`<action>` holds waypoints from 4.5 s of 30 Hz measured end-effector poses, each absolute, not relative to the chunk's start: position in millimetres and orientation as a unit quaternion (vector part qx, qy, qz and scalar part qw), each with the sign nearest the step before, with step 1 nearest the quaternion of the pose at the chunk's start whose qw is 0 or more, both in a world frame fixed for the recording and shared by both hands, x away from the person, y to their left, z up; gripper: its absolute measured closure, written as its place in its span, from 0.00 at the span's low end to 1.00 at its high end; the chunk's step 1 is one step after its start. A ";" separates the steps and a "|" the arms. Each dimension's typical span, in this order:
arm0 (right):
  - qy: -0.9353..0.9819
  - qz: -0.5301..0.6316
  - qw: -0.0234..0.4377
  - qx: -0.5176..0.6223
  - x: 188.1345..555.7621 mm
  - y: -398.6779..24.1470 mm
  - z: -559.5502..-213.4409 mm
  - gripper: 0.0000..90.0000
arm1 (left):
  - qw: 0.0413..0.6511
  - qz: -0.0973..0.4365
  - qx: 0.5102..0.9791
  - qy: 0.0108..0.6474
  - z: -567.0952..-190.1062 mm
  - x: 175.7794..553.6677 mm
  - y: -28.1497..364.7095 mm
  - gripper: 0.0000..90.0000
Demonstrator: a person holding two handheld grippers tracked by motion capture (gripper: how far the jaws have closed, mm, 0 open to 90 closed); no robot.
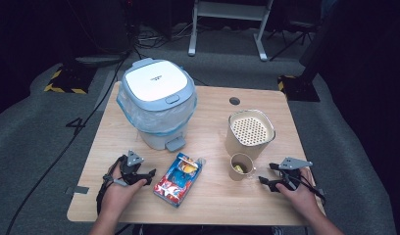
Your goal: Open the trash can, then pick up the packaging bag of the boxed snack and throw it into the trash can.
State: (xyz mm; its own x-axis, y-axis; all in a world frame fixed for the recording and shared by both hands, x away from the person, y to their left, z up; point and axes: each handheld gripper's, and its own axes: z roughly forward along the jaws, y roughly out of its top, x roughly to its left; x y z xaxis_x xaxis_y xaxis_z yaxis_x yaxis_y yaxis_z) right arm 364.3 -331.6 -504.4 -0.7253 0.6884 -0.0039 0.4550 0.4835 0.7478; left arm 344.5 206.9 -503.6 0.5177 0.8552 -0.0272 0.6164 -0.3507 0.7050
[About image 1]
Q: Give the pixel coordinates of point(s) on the white metal desk frame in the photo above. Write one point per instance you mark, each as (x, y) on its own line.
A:
(229, 9)

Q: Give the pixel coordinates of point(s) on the person's right hand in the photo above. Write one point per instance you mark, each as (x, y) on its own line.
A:
(301, 199)

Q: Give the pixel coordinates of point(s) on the clear plastic bin liner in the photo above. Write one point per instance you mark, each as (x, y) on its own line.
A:
(155, 119)

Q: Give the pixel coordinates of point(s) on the grey flat floor plate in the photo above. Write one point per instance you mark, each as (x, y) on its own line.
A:
(100, 60)

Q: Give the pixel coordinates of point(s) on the white blue pedal trash bin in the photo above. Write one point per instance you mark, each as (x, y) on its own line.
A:
(157, 80)

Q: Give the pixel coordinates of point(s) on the black yellow striped stand base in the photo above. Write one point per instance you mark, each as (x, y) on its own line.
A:
(69, 81)
(297, 89)

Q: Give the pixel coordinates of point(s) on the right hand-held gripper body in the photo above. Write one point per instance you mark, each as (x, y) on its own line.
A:
(291, 163)

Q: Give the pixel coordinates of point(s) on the blue red snack box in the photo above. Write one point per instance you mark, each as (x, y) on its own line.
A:
(178, 181)

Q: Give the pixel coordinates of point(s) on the brown paper cup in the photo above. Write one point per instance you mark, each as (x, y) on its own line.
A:
(235, 176)

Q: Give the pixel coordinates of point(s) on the person's left hand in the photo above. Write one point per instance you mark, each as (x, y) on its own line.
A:
(119, 197)

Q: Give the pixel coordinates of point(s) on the beige container with strainer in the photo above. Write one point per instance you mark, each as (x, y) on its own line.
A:
(242, 148)

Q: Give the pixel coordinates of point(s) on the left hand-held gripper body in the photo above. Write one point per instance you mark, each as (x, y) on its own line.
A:
(134, 159)

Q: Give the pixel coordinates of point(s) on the black tripod stand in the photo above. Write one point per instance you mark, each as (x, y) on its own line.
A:
(297, 32)

